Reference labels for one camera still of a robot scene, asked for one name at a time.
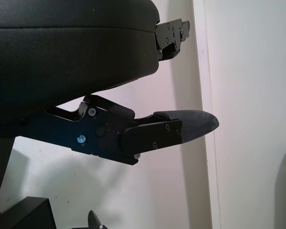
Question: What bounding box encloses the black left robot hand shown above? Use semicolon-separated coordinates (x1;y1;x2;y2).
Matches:
0;0;220;167

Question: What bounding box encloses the black camera box base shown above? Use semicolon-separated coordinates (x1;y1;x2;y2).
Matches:
4;197;57;229

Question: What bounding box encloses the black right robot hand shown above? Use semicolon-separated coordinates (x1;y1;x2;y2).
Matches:
87;209;108;229

